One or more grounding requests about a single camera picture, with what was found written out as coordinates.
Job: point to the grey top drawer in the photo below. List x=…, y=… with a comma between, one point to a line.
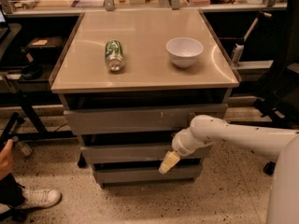
x=138, y=119

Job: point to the grey drawer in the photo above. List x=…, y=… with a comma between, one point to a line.
x=138, y=119
x=125, y=153
x=146, y=174

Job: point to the person's hand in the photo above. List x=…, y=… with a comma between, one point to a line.
x=6, y=159

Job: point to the dark trouser leg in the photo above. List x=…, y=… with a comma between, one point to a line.
x=11, y=192

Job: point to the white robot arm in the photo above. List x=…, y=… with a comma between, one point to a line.
x=280, y=145

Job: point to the grey bottom drawer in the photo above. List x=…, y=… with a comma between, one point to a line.
x=146, y=174

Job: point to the black office chair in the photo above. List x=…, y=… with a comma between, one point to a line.
x=277, y=89

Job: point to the white bowl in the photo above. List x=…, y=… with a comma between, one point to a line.
x=184, y=52

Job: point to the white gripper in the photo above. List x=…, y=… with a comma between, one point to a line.
x=179, y=144

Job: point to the green soda can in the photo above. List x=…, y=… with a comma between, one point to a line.
x=114, y=56

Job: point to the white sneaker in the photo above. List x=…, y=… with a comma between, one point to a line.
x=40, y=198

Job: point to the grey drawer cabinet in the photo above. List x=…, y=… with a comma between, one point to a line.
x=148, y=78

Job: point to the plastic water bottle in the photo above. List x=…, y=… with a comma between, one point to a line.
x=22, y=147

